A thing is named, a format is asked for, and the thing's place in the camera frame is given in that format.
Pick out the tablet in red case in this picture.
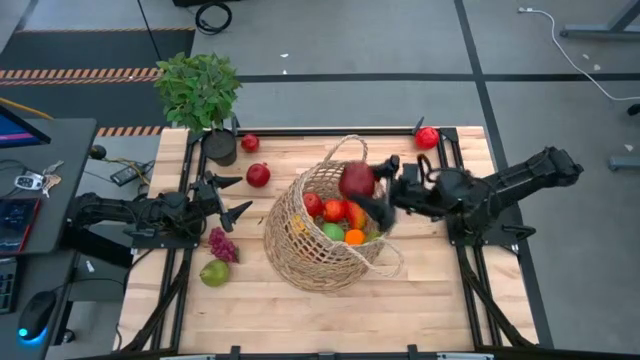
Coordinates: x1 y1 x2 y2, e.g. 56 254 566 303
0 196 42 255

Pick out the black power adapter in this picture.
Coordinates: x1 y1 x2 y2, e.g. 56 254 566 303
109 162 146 188

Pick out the red orange mango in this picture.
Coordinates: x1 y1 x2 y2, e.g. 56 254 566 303
344 200 369 231

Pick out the coiled black cable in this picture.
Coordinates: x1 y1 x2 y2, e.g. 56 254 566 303
193 1 234 36

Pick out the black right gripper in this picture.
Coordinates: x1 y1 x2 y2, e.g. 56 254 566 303
348 154 441 234

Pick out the red pomegranate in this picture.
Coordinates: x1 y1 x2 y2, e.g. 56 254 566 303
245 162 272 189

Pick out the purple grape bunch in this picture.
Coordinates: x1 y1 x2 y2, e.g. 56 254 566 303
207 226 240 264

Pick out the woven straw basket with handles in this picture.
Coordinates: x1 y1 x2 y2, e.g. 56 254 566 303
263 133 405 294

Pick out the dark red pear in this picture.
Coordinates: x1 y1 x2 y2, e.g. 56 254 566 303
338 160 377 199

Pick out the yellow cable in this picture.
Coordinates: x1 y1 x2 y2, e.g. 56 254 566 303
0 96 54 121

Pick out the grey metal stand foot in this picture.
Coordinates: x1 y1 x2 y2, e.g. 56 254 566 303
558 0 640 41
608 154 640 172

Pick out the green potted plant black pot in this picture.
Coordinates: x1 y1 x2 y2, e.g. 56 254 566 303
153 51 243 168

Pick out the round bright red fruit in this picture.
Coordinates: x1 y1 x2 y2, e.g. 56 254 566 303
414 126 441 151

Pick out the black keyboard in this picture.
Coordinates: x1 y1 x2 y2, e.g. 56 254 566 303
0 259 19 316

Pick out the green apple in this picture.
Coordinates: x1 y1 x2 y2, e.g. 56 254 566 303
321 222 346 243

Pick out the black aluminium rig frame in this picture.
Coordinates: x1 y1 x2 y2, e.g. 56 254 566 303
114 117 556 360

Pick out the bunch of keys with fob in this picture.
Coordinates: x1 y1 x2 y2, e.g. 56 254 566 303
13 159 65 199

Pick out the white power cable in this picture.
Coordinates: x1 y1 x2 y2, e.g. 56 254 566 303
517 5 640 102

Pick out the black hazard-striped floor mat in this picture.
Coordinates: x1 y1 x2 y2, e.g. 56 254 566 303
0 27 197 139

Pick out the red streaked apple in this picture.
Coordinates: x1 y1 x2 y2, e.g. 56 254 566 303
322 198 347 224

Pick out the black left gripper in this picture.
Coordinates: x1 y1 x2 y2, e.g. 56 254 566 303
189 170 254 233

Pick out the plain red apple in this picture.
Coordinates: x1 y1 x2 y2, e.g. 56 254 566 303
302 192 325 219

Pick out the black office desk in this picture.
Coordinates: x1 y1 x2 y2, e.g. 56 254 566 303
0 117 100 360

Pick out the black computer mouse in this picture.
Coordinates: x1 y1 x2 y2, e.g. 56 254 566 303
17 290 58 346

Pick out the green pear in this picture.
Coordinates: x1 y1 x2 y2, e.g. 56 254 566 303
199 258 232 289

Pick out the dark computer monitor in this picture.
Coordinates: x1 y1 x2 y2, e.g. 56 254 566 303
0 103 52 150

